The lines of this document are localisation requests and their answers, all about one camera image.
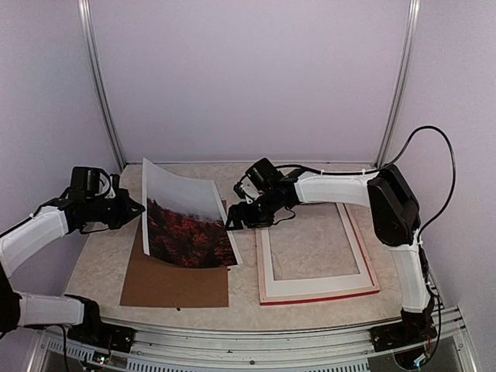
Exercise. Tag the left aluminium corner post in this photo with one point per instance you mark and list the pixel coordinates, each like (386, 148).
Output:
(84, 9)

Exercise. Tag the red forest photo print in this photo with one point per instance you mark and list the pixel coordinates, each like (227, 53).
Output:
(184, 221)

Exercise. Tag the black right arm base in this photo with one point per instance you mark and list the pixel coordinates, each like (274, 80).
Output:
(411, 329)

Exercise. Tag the light wood picture frame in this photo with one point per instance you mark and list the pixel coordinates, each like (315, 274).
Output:
(319, 257)

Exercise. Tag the brown cardboard backing board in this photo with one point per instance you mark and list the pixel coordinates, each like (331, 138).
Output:
(151, 283)

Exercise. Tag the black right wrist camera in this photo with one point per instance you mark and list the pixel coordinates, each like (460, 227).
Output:
(258, 179)

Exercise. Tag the aluminium corner post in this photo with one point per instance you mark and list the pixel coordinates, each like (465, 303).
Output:
(414, 9)
(84, 9)

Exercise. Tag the aluminium front rail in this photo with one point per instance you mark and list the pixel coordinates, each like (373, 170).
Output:
(163, 348)

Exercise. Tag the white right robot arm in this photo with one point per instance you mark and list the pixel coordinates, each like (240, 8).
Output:
(394, 210)

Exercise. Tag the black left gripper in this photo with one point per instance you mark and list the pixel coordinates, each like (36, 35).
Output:
(126, 214)

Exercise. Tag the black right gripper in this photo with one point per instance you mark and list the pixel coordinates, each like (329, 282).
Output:
(248, 219)

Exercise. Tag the right aluminium corner post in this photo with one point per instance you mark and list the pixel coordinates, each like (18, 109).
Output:
(414, 9)

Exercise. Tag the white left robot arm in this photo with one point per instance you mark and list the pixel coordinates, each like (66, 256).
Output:
(54, 220)

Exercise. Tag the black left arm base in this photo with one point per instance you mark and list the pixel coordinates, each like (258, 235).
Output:
(100, 333)

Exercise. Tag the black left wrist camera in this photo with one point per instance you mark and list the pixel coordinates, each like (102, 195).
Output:
(91, 183)

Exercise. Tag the white photo mat board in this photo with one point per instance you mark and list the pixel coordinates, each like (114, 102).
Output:
(308, 290)

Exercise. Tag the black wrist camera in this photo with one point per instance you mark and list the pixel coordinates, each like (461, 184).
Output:
(91, 183)
(258, 179)

